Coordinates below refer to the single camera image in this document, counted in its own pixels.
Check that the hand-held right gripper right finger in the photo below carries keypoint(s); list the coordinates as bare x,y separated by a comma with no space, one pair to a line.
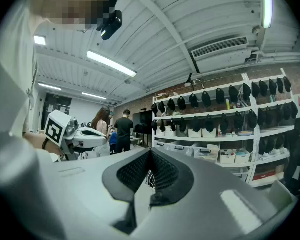
205,196

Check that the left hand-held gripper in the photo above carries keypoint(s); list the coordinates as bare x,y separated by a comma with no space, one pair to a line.
56,129

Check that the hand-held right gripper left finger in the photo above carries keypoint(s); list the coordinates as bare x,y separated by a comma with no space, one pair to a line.
90,191

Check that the beige lidded trash bin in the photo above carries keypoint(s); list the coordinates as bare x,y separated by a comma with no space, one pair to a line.
283,195

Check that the person's left forearm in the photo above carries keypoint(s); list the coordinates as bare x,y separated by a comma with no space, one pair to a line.
36,141

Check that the long ceiling light tube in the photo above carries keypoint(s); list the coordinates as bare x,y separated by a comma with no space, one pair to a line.
49,86
266,6
111,63
93,95

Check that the black double door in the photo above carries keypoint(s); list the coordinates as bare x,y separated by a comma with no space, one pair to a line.
56,111

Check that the white storage bin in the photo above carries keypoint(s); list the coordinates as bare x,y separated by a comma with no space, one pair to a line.
209,133
227,157
195,133
242,156

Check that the white metal shelving unit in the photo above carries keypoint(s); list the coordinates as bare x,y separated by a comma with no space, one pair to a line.
205,139

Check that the yellow spray bottle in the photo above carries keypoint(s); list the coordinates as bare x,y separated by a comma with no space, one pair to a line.
227,104

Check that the hanging black garment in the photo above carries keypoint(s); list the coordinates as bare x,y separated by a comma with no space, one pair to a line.
298,154

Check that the person's beige shirt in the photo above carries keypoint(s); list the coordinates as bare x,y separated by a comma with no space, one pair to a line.
12,66

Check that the rows of hanging black caps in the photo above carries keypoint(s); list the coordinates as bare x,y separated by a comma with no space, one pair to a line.
233,94

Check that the square ceiling light panel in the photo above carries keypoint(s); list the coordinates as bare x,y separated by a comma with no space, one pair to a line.
40,40

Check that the person's head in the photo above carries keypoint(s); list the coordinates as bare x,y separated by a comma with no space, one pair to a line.
72,4

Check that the white ceiling air conditioner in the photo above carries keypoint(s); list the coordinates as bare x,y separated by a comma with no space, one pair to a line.
222,54

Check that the black wall screen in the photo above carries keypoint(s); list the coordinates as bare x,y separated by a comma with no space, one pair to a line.
142,121

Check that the black wall spot lamp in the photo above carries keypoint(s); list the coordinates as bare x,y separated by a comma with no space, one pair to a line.
189,80

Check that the black head-worn camera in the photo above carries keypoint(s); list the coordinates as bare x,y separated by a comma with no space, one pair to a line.
112,21

